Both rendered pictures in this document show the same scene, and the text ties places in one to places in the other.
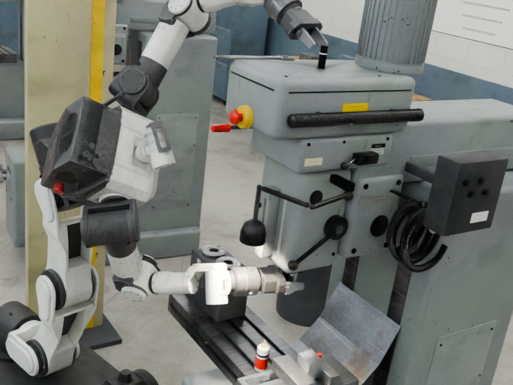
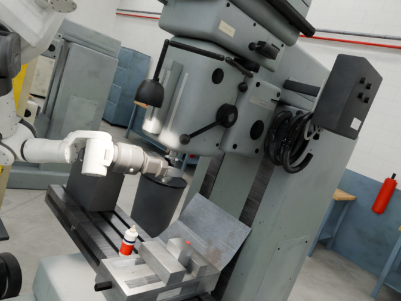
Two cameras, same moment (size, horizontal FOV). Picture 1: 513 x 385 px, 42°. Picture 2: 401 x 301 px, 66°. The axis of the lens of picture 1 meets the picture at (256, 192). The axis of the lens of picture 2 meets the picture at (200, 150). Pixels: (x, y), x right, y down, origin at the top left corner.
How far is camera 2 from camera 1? 1.13 m
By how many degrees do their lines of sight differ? 17
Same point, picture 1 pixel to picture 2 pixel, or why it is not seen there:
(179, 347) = (54, 247)
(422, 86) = not seen: hidden behind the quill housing
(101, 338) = not seen: outside the picture
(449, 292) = (294, 202)
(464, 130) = (321, 74)
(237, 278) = (121, 151)
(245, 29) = (129, 88)
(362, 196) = (252, 93)
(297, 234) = (193, 108)
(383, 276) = (239, 186)
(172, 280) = (48, 145)
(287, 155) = (201, 17)
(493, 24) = not seen: hidden behind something
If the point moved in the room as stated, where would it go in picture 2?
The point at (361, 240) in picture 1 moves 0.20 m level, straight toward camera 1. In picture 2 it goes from (241, 138) to (251, 148)
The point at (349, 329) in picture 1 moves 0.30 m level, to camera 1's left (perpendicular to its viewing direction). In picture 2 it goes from (203, 230) to (132, 212)
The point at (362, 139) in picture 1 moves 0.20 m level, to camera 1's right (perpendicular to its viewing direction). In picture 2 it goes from (267, 33) to (324, 57)
